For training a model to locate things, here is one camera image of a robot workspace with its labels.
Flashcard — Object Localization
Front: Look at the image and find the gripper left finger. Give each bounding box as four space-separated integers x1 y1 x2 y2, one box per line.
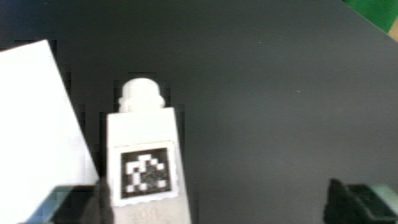
23 179 113 224

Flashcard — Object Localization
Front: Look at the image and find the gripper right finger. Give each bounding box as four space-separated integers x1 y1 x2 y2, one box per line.
323 179 398 224

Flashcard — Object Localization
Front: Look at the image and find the white chair leg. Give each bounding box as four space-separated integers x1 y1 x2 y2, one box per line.
106 78 192 224

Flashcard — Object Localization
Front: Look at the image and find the white flat back panel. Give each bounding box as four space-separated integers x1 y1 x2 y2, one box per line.
0 41 97 224

